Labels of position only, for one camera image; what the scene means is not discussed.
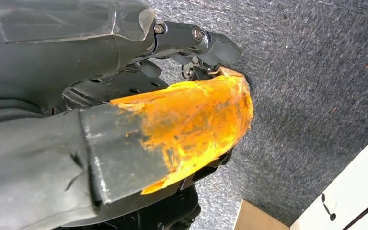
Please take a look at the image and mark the white cabinet panel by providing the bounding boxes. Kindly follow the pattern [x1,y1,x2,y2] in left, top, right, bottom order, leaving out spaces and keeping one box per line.
[290,142,368,230]

